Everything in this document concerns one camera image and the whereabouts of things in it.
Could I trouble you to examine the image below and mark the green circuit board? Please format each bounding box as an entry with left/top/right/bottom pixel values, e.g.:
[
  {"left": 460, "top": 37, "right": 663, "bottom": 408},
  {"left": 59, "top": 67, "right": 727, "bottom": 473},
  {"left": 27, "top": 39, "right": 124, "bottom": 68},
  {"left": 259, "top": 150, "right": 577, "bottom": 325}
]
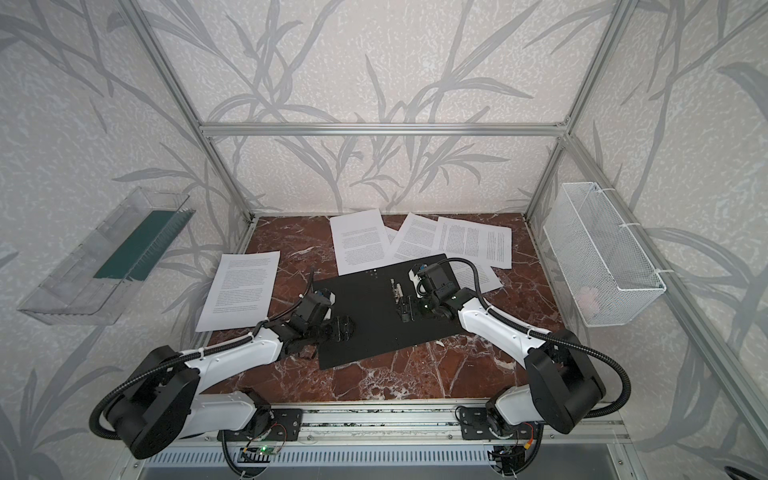
[{"left": 238, "top": 445, "right": 282, "bottom": 464}]

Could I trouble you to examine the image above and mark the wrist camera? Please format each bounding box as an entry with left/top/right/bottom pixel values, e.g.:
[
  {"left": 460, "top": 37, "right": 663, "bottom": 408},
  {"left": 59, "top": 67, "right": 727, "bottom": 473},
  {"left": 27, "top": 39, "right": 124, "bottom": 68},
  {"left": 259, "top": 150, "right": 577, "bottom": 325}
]
[
  {"left": 409, "top": 263, "right": 439, "bottom": 292},
  {"left": 312, "top": 289, "right": 335, "bottom": 305}
]

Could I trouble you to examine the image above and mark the right back printed sheet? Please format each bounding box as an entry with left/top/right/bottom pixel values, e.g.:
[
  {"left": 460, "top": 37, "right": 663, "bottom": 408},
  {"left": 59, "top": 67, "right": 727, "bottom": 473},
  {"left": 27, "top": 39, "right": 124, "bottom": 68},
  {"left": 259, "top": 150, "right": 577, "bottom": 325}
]
[{"left": 432, "top": 217, "right": 513, "bottom": 269}]

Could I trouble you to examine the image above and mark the right black corrugated cable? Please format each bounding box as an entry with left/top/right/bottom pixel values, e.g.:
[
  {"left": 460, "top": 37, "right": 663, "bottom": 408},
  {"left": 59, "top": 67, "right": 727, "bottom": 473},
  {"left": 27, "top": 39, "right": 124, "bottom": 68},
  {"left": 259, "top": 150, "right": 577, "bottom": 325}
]
[{"left": 437, "top": 257, "right": 632, "bottom": 419}]

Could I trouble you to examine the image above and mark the beige black ring binder folder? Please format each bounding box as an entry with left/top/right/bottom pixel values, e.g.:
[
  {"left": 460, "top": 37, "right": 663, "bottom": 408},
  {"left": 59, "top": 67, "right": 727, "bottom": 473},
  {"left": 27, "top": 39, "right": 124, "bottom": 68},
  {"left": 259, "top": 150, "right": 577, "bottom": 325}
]
[{"left": 315, "top": 254, "right": 464, "bottom": 370}]

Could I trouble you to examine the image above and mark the aluminium front rail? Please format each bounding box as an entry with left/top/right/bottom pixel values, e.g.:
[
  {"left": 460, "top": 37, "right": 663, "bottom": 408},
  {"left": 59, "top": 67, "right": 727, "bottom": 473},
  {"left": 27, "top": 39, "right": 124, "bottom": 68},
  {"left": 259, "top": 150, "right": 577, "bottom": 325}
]
[{"left": 122, "top": 400, "right": 631, "bottom": 448}]

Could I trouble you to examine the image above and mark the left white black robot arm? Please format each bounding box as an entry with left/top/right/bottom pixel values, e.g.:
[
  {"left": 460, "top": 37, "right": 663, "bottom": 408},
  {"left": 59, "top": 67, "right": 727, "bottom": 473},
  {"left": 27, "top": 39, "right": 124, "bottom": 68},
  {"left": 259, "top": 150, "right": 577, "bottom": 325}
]
[{"left": 88, "top": 290, "right": 355, "bottom": 459}]

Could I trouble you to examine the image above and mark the clear acrylic wall tray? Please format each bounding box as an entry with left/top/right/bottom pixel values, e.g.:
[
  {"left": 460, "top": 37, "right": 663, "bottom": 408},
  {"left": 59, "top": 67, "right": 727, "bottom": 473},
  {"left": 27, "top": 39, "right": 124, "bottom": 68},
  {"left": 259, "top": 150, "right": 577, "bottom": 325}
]
[{"left": 18, "top": 187, "right": 195, "bottom": 326}]

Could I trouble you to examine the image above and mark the white wire mesh basket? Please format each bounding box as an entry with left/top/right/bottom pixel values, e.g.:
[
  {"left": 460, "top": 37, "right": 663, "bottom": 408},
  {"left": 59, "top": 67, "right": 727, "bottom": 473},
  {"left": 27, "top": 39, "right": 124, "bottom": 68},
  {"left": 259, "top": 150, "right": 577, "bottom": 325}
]
[{"left": 543, "top": 182, "right": 667, "bottom": 327}]

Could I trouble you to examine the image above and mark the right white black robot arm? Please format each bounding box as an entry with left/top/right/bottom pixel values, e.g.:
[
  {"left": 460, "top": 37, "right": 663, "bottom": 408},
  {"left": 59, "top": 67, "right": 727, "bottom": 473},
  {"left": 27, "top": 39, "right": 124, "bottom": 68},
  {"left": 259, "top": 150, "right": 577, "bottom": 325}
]
[{"left": 409, "top": 257, "right": 632, "bottom": 437}]

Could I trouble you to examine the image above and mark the centre back printed sheet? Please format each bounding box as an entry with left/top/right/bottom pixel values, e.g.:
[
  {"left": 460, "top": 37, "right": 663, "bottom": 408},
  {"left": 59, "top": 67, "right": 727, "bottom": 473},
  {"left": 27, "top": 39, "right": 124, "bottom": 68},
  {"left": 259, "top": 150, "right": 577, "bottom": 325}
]
[{"left": 330, "top": 209, "right": 390, "bottom": 275}]

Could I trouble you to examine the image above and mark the black corrugated cable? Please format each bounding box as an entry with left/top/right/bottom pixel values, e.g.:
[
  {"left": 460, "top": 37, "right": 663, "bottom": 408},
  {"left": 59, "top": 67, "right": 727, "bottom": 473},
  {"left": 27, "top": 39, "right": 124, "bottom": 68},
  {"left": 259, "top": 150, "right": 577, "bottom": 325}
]
[
  {"left": 88, "top": 269, "right": 319, "bottom": 442},
  {"left": 437, "top": 257, "right": 632, "bottom": 419}
]

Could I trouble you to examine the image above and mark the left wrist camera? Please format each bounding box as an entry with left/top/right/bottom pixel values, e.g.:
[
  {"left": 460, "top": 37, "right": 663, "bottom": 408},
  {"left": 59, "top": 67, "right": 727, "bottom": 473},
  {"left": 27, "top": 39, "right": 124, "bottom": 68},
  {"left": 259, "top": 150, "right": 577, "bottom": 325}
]
[{"left": 312, "top": 289, "right": 335, "bottom": 305}]

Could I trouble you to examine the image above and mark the aluminium cage frame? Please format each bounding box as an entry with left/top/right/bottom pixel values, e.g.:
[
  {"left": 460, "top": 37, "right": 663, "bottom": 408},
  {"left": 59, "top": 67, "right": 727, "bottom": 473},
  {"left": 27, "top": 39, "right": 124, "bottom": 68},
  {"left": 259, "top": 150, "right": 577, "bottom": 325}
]
[{"left": 118, "top": 1, "right": 767, "bottom": 446}]

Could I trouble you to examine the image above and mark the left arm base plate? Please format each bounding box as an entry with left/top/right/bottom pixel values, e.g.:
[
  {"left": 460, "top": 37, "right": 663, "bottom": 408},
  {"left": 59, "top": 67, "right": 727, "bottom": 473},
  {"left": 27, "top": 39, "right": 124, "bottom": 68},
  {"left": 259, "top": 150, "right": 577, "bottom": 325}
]
[{"left": 242, "top": 408, "right": 303, "bottom": 442}]

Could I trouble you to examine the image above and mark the bottom hidden printed sheet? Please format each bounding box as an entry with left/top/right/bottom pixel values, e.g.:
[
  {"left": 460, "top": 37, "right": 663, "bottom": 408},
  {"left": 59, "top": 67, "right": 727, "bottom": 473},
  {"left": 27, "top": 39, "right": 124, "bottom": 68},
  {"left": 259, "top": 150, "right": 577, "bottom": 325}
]
[{"left": 450, "top": 262, "right": 502, "bottom": 294}]

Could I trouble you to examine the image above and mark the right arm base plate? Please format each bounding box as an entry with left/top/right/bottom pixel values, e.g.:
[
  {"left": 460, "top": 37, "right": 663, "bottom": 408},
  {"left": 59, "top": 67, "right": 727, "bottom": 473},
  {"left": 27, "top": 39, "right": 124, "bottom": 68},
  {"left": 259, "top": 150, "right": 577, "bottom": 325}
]
[{"left": 454, "top": 406, "right": 536, "bottom": 442}]

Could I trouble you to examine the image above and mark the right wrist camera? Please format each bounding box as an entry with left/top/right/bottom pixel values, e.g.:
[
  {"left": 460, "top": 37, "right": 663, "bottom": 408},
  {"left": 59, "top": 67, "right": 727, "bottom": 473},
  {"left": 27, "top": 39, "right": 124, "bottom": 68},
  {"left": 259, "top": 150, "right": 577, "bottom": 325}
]
[{"left": 409, "top": 263, "right": 439, "bottom": 292}]

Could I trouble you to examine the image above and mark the printed paper sheet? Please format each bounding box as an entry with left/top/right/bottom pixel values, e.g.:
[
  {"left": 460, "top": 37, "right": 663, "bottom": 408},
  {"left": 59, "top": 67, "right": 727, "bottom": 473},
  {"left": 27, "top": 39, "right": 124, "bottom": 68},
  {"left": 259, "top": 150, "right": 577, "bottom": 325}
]
[
  {"left": 386, "top": 213, "right": 438, "bottom": 263},
  {"left": 195, "top": 251, "right": 280, "bottom": 333}
]

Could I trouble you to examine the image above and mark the left black corrugated cable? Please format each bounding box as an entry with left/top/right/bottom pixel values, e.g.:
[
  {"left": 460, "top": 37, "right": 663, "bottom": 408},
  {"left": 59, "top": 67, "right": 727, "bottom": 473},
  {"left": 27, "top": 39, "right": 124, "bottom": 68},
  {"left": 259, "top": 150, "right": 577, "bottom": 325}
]
[{"left": 88, "top": 269, "right": 319, "bottom": 442}]

